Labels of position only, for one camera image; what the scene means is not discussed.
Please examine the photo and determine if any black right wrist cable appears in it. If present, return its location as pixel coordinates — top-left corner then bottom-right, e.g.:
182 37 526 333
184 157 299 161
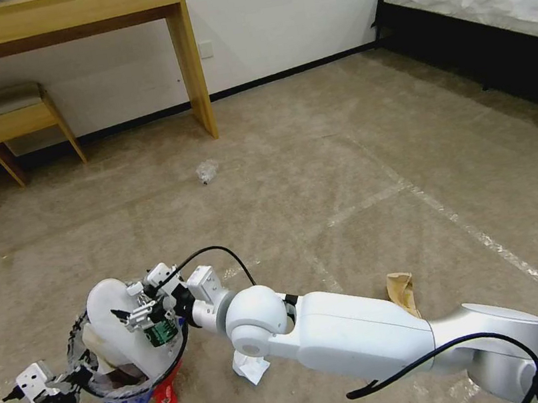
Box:
169 240 258 299

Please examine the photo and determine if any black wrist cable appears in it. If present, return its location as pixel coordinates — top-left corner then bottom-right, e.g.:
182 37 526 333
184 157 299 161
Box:
169 240 258 299
0 382 33 403

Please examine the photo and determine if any blue trash bin black liner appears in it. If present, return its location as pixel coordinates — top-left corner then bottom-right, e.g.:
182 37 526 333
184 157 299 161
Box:
60 294 200 403

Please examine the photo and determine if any wooden stool grey cushion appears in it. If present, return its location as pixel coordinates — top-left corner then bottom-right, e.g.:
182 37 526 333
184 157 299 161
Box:
0 75 91 192

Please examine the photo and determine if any black bed frame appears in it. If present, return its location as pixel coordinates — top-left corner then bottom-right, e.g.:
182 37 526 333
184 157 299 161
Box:
366 0 538 150

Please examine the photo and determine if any brown paper scrap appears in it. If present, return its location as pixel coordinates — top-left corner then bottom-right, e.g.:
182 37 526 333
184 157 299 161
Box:
384 268 423 323

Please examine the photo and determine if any red snack wrapper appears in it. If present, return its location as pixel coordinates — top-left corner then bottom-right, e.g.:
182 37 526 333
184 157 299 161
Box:
145 361 190 403

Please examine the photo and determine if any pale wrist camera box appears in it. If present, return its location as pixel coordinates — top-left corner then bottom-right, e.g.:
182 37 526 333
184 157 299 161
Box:
144 260 180 290

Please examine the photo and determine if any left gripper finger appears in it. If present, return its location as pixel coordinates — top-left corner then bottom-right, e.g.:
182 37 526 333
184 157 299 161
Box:
68 361 103 390

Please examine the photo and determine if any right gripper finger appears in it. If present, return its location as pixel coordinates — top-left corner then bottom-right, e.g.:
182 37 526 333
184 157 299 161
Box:
110 300 169 338
125 277 162 305

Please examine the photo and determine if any green circuit board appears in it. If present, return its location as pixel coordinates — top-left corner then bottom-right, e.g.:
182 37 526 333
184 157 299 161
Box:
140 316 181 350

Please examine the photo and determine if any crumpled clear plastic wrap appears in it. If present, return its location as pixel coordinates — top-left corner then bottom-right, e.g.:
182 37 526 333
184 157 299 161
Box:
193 158 222 187

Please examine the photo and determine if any white plastic bottle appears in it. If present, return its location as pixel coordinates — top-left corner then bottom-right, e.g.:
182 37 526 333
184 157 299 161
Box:
82 268 190 385

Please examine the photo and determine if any crumpled white paper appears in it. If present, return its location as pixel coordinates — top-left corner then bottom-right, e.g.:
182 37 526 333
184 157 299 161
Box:
228 347 273 389

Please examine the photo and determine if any wooden desk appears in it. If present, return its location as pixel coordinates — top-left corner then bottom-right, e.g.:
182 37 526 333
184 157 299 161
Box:
0 0 221 173

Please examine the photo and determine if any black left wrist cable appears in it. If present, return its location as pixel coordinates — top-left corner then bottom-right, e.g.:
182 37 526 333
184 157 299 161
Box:
0 382 33 403

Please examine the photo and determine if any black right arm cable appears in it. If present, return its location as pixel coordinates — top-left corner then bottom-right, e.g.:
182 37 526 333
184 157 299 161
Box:
339 322 538 403

